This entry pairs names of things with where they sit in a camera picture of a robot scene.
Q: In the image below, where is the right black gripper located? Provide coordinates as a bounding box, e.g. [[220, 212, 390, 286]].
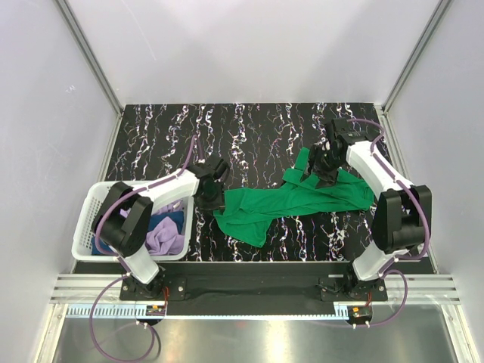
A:
[[299, 145, 343, 190]]

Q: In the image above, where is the green t shirt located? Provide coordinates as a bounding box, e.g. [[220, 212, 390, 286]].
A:
[[213, 147, 374, 247]]

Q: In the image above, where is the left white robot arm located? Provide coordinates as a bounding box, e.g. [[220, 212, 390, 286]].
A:
[[92, 156, 230, 299]]

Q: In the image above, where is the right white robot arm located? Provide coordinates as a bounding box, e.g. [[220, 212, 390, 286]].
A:
[[301, 118, 432, 300]]

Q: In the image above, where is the dark blue t shirt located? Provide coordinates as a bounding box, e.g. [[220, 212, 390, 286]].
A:
[[90, 211, 186, 256]]

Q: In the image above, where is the lilac t shirt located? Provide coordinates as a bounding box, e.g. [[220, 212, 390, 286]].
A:
[[144, 201, 186, 256]]

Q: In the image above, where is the left orange connector box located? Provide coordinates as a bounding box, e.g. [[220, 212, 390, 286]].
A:
[[146, 305, 166, 316]]

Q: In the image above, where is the orange connector box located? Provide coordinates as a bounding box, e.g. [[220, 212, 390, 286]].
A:
[[146, 305, 166, 316], [349, 306, 373, 318]]

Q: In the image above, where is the white plastic laundry basket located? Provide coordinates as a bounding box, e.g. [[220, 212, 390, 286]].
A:
[[71, 181, 194, 263]]

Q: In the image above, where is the right orange connector box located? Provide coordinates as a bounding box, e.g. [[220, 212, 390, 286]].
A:
[[349, 306, 373, 318]]

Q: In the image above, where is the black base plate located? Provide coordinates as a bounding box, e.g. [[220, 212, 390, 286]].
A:
[[120, 262, 388, 318]]

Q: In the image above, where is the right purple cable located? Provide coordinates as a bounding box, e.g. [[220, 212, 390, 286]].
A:
[[368, 270, 408, 327]]

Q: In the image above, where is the purple cable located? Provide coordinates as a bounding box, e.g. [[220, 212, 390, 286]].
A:
[[88, 274, 163, 360], [368, 270, 408, 327]]

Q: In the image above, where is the white slotted cable duct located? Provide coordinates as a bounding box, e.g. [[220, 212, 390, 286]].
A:
[[66, 303, 349, 321]]

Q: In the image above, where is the aluminium front rail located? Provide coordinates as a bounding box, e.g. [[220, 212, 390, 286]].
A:
[[49, 274, 461, 306]]

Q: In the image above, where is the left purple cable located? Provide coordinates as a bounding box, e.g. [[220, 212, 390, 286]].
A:
[[88, 274, 163, 360]]

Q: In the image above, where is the right aluminium frame post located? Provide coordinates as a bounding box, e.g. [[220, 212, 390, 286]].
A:
[[381, 0, 453, 115]]

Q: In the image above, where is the aluminium frame post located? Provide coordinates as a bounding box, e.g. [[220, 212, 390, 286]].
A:
[[54, 0, 124, 116], [381, 0, 453, 115]]

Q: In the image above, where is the left aluminium frame post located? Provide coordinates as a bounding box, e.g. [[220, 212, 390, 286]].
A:
[[54, 0, 124, 116]]

